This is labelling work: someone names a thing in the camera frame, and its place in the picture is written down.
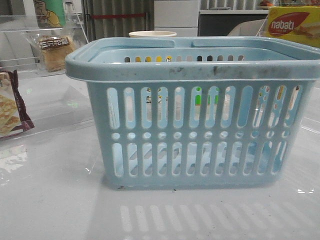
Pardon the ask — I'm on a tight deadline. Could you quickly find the clear acrylic display shelf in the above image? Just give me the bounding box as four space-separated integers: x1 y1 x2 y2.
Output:
0 13 88 79

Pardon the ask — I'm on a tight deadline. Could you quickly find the green cartoon snack package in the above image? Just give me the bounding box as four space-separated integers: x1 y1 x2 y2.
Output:
33 0 66 28

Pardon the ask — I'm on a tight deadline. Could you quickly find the packaged bread slice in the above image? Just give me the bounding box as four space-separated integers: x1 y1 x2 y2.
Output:
23 32 76 72

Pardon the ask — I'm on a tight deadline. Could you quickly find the brown cracker snack bag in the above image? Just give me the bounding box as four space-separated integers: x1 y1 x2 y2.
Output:
0 70 35 139

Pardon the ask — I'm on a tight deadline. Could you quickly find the yellow nabati wafer box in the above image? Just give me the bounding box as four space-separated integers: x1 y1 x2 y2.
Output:
264 6 320 48

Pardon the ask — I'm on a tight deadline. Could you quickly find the cream paper cup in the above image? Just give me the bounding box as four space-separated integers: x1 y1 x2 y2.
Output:
128 30 177 38

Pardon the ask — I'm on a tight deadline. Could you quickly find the white cabinet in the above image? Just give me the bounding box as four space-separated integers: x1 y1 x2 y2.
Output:
154 0 200 37

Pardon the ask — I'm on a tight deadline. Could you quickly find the light blue plastic basket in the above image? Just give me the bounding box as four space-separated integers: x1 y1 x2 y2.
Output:
65 36 320 190

